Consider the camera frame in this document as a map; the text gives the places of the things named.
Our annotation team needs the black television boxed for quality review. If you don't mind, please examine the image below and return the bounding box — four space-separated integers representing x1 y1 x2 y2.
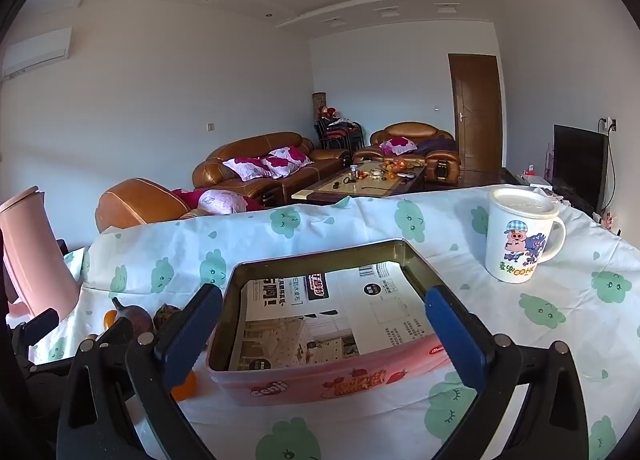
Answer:
552 124 610 209

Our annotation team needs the long brown leather sofa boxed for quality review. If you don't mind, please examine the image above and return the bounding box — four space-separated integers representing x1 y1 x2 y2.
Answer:
192 131 353 203

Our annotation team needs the stack of black chairs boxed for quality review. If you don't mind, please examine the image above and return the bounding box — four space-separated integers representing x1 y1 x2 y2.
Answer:
314 117 364 154

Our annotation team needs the white cartoon mug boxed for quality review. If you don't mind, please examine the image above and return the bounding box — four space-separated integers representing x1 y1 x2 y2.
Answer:
484 186 567 285

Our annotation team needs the purple blanket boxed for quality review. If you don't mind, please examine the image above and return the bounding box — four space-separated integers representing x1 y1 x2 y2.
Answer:
415 138 458 157

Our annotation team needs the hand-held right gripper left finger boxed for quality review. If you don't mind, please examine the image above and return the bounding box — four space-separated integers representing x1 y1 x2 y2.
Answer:
56 283 224 460

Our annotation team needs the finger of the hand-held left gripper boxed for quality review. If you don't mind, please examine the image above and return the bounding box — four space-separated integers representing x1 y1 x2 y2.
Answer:
10 309 61 366
97 317 135 347

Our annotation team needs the box of fruit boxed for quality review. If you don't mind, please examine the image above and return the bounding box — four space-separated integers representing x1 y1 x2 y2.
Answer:
206 238 463 407

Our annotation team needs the black power cable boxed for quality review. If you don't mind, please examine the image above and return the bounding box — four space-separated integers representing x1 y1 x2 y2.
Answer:
602 117 620 213

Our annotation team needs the wooden coffee table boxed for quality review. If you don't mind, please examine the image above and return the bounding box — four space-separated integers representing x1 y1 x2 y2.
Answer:
291 160 427 206

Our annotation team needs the brown leather armchair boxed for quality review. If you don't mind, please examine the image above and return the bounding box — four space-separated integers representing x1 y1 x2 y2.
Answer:
352 121 461 184
95 178 201 234

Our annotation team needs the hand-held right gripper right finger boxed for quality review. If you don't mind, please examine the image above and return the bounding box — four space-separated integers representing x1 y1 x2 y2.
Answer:
425 285 590 460

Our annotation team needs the dark television stand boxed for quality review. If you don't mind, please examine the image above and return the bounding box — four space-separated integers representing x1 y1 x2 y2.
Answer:
499 167 601 216

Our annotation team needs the dark mangosteen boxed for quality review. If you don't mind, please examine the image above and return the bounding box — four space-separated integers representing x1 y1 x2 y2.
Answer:
152 304 184 334

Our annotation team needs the printed paper sheet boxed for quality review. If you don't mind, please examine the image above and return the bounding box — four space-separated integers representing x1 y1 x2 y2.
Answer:
229 262 431 371

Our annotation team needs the purple passion fruit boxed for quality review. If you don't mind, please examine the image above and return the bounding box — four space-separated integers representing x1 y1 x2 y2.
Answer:
111 297 154 337

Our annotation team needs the white air conditioner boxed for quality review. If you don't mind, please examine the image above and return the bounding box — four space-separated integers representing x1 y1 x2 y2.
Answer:
2 27 73 79

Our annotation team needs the pale pink pillow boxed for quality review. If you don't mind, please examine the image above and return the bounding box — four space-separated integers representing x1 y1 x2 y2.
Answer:
197 189 249 214

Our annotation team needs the white pink floral pillow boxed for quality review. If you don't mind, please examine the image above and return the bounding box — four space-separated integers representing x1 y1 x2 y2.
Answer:
222 156 275 182
260 156 297 179
378 136 418 156
270 146 314 169

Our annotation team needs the brown wooden door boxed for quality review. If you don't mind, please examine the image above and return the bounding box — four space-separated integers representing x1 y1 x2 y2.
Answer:
447 53 504 174

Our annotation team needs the pink electric kettle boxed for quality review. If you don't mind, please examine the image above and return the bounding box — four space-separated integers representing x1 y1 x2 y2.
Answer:
0 186 83 323

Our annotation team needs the pile of oranges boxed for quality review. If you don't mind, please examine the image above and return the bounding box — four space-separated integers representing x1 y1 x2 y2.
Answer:
379 158 417 177

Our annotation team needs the white cloud-print tablecloth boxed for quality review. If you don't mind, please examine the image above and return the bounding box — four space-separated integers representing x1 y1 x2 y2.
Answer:
7 183 640 460

